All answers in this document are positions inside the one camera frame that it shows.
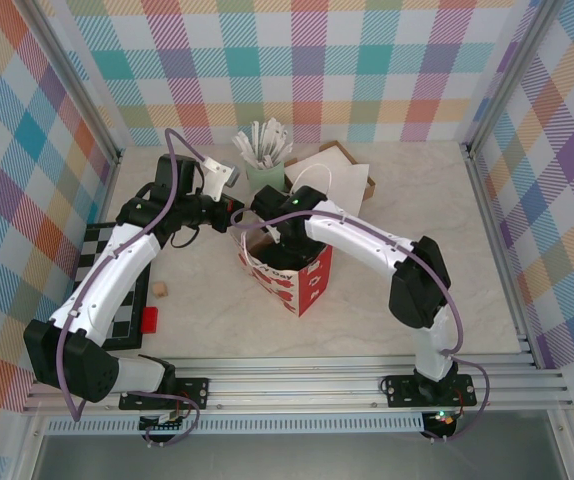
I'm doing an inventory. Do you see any printed paper gift bag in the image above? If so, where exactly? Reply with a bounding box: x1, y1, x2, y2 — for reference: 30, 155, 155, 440
235, 162, 334, 320

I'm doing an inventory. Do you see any mint green holder cup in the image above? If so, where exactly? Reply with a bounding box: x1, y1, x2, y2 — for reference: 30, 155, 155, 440
244, 160, 287, 192

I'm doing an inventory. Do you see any paper wrapped straw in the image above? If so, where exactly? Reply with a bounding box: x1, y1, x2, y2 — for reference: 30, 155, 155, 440
270, 124, 290, 162
261, 117, 282, 160
272, 140, 296, 167
230, 131, 258, 165
250, 120, 264, 162

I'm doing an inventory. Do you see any white napkin stack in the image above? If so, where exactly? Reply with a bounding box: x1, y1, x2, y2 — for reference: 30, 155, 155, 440
299, 145, 356, 167

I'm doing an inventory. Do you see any brown cardboard napkin tray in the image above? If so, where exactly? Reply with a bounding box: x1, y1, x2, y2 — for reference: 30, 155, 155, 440
283, 141, 377, 204

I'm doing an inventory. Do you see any black grey chessboard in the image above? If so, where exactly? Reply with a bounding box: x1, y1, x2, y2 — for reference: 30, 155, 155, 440
75, 222, 152, 352

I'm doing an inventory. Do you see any red block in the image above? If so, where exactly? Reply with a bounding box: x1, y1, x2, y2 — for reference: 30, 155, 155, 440
141, 305, 161, 334

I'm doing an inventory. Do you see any small electronics board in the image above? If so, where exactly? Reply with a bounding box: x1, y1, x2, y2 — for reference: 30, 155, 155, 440
139, 410, 191, 434
424, 409, 459, 440

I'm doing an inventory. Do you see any grey metal panel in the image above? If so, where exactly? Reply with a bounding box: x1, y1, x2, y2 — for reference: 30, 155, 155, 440
31, 433, 568, 480

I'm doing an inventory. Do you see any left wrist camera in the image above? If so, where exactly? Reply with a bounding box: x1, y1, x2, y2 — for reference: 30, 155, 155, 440
200, 156, 242, 202

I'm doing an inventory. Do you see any aluminium side rail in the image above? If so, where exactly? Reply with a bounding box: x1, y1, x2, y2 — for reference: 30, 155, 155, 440
56, 154, 123, 374
461, 142, 538, 369

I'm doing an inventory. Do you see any aluminium mounting rail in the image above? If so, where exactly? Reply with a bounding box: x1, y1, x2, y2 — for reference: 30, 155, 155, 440
21, 355, 574, 415

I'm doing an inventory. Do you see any aluminium frame post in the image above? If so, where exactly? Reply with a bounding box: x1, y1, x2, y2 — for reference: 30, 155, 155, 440
19, 0, 124, 166
461, 0, 566, 159

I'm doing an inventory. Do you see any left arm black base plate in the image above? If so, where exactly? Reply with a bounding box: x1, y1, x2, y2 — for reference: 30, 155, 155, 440
119, 377, 211, 411

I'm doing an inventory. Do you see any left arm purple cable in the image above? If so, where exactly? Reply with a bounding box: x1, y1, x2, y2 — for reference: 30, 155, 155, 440
56, 128, 213, 448

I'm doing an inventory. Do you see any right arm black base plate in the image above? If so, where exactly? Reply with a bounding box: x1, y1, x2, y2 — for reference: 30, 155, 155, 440
384, 374, 477, 409

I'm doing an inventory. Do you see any white slotted cable duct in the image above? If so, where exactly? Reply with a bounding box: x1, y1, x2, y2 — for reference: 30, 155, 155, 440
45, 417, 426, 436

